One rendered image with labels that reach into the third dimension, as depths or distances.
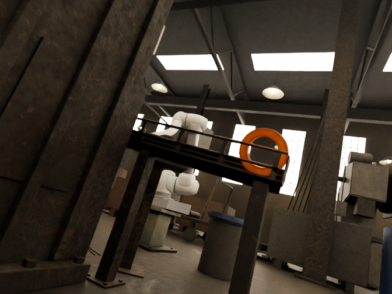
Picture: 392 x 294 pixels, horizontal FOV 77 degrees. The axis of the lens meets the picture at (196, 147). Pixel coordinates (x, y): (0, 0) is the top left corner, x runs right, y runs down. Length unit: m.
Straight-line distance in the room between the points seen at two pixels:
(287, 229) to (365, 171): 2.85
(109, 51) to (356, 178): 5.68
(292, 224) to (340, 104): 1.90
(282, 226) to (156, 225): 2.19
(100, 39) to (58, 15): 0.15
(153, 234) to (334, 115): 3.07
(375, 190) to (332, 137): 2.49
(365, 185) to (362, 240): 2.39
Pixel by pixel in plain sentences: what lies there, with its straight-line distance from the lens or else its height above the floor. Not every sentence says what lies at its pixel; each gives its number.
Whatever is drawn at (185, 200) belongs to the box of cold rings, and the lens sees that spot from 5.35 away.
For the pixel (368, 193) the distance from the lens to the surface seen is 6.19.
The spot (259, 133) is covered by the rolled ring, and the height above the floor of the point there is 0.71.
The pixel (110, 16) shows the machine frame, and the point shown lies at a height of 0.96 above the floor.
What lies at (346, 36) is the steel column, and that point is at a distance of 4.98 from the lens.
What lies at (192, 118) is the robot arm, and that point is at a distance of 2.21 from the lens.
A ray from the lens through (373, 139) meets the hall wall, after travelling 14.28.
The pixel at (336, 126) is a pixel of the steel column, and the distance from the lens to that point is 4.07.
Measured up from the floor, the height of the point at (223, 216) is 0.41.
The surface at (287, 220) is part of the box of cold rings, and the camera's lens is 3.95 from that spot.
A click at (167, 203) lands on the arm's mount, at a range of 2.16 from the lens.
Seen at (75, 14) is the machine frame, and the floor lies 0.87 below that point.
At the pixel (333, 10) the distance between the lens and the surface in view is 9.91.
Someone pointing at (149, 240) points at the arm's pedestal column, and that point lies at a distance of 2.27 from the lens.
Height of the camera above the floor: 0.35
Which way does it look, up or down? 15 degrees up
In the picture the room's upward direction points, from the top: 16 degrees clockwise
